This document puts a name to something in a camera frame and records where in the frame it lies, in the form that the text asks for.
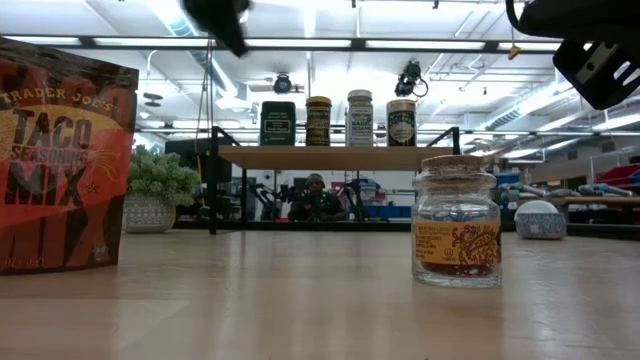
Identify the black aluminium table frame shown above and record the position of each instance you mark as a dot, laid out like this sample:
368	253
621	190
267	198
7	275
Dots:
350	226

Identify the orange taco seasoning packet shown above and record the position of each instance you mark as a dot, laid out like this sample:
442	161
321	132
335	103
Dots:
65	150

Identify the black monitor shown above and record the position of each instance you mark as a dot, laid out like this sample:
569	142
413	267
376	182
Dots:
190	160

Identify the blue storage bin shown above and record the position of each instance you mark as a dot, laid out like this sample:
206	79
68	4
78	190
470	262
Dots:
390	212

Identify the dark green spice tin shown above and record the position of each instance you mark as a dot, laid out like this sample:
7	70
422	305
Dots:
277	125

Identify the green succulent in patterned pot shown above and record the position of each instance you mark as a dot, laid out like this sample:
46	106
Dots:
157	180

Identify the small cork-top glass jar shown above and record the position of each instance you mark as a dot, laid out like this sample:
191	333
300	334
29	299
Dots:
455	240

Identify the red storage bin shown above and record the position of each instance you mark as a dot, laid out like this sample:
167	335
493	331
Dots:
620	176

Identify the background black robot arm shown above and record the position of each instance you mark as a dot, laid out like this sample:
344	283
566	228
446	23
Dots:
270	200
356	197

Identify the tan-lid spice jar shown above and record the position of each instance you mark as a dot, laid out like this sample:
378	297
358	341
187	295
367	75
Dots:
401	125

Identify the wooden workbench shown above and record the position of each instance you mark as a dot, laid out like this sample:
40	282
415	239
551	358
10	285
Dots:
600	200

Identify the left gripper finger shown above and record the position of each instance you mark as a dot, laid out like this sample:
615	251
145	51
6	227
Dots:
234	37

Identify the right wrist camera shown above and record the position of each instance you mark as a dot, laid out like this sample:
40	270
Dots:
595	92

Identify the black mounted camera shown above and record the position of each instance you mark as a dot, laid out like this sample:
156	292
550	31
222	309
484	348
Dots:
407	80
282	84

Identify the wooden shelf black metal legs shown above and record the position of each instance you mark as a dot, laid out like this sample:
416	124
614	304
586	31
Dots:
325	157

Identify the rack of blue bins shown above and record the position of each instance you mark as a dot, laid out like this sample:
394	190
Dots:
507	178

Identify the white-lid spice jar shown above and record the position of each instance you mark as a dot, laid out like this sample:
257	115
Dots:
360	122

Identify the person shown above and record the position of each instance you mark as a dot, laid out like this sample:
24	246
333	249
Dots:
316	200

